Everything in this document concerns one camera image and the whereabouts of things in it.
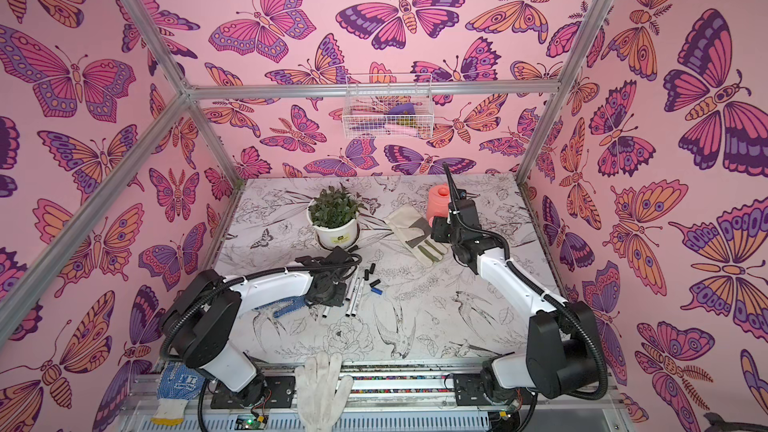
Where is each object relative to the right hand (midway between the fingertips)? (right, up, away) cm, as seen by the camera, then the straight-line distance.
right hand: (444, 218), depth 87 cm
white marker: (-26, -25, 0) cm, 36 cm away
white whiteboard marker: (-34, -27, -1) cm, 44 cm away
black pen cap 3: (-28, -10, +12) cm, 32 cm away
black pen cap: (-22, -16, +8) cm, 28 cm away
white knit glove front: (-33, -43, -13) cm, 55 cm away
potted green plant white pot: (-33, +1, +2) cm, 33 cm away
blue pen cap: (-20, -22, +4) cm, 30 cm away
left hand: (-32, -23, +2) cm, 39 cm away
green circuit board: (-50, -49, -15) cm, 71 cm away
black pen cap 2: (-21, -21, +5) cm, 30 cm away
